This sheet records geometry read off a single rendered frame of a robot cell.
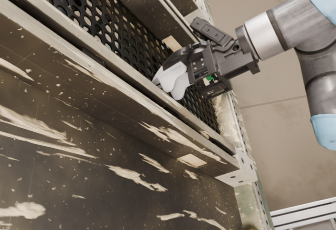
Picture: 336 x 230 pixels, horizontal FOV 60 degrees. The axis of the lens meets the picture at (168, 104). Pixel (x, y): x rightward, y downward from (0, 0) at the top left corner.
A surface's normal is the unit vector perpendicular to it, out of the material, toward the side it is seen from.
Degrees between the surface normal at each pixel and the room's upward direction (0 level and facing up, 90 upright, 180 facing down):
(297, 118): 0
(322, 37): 81
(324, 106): 58
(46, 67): 90
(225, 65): 34
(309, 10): 44
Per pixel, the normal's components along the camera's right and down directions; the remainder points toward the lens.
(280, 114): 0.00, -0.55
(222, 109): -0.55, -0.40
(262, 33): -0.43, 0.04
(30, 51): 0.11, 0.83
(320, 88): -0.78, -0.41
